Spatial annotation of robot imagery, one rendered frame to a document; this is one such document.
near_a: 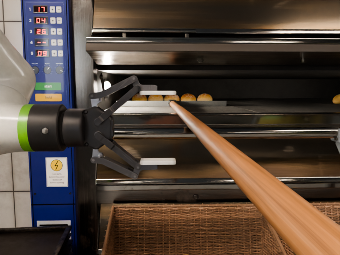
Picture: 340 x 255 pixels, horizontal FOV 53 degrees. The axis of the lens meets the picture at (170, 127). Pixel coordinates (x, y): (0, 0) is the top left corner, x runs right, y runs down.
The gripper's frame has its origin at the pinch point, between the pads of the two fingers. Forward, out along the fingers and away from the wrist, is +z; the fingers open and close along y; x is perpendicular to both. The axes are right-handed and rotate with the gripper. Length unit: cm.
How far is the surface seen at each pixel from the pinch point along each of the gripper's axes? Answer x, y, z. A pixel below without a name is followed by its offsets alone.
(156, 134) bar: -17.4, 3.9, -2.7
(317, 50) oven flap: -40, -19, 48
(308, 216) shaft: 47.4, -0.4, 6.4
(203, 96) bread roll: -147, -2, 27
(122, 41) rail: -40.3, -21.8, -13.1
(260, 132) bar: -17.5, 3.4, 23.6
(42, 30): -52, -27, -41
